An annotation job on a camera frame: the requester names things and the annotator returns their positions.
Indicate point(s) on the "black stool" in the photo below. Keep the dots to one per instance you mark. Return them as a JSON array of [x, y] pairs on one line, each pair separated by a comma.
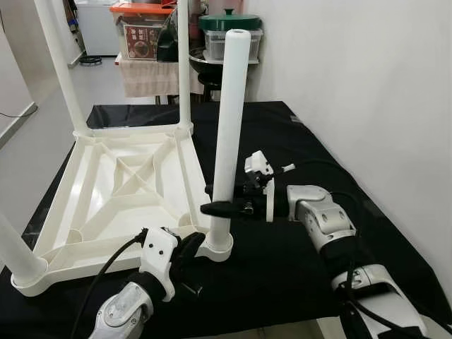
[[210, 85]]

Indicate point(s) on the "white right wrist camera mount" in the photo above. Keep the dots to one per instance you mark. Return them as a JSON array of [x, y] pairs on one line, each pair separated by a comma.
[[258, 166]]

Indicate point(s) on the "white plastic table leg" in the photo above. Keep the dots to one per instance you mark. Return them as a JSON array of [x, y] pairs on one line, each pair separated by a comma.
[[184, 70], [232, 106], [62, 70], [18, 254]]

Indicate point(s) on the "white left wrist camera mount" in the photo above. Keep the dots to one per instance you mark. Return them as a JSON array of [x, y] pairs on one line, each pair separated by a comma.
[[159, 248]]

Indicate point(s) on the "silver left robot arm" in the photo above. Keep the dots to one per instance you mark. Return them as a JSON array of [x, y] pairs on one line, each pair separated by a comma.
[[123, 311]]

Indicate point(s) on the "white chest freezer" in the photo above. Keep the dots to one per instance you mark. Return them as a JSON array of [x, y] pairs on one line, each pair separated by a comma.
[[97, 28]]

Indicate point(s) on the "orange lid storage box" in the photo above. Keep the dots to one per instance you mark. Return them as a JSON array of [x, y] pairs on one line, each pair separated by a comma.
[[141, 35]]

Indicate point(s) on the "white plastic children table top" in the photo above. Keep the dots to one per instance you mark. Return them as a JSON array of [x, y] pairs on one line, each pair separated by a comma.
[[106, 191]]

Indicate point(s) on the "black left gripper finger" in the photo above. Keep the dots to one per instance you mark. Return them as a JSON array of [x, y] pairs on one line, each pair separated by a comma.
[[193, 245]]

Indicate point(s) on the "black tablecloth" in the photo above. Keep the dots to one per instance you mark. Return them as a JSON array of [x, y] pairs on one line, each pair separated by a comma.
[[304, 148]]

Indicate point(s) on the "green lid clear container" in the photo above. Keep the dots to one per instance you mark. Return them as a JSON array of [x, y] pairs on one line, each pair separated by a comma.
[[212, 35]]

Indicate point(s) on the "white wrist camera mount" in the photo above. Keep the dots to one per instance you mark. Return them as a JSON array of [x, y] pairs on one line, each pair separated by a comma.
[[159, 248], [258, 166]]

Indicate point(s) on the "beige striped cloth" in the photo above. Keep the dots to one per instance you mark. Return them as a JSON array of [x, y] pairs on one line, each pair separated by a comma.
[[148, 78]]

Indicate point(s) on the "black bag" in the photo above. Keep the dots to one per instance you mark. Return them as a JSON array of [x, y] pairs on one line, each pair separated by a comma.
[[167, 42]]

